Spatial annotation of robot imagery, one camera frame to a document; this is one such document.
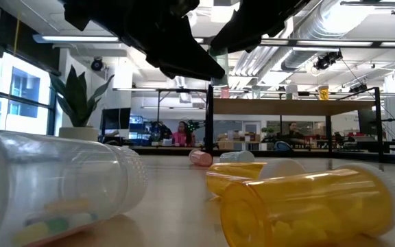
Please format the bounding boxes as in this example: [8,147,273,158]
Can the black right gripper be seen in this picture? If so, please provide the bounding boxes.
[211,0,311,53]

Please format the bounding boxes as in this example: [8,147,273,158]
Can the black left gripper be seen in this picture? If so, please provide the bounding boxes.
[91,0,226,81]

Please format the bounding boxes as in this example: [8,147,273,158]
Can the orange pill bottle white cap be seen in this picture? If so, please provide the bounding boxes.
[205,158,307,198]
[219,163,395,247]
[318,85,330,102]

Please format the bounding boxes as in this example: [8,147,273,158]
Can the person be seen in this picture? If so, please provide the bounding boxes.
[281,122,307,145]
[171,120,197,148]

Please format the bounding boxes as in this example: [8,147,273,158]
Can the black ceiling track light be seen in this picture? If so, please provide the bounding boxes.
[313,49,343,71]

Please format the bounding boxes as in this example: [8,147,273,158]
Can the black monitor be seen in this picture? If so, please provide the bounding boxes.
[100,107,132,131]

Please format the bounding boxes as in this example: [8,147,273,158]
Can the cardboard boxes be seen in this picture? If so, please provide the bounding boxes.
[217,132,243,150]

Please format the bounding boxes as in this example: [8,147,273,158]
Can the linear ceiling light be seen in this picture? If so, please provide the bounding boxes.
[32,34,395,48]

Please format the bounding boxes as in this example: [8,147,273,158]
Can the blue black bag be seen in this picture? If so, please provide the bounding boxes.
[273,140,294,152]

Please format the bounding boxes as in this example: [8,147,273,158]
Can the green snake plant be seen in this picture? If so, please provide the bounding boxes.
[49,64,115,128]

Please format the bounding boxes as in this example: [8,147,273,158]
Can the white plant pot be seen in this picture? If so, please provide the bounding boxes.
[58,126,99,147]

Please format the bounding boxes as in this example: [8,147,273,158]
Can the large clear pill bottle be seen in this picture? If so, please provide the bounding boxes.
[0,129,149,247]

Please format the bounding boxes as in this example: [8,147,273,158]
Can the wooden shelf black frame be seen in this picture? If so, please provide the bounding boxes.
[205,84,384,162]

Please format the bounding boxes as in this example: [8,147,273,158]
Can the black aluminium table frame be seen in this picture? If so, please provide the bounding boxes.
[130,145,395,166]

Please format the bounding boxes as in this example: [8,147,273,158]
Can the yellow hanging cable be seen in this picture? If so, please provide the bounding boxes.
[13,13,21,58]

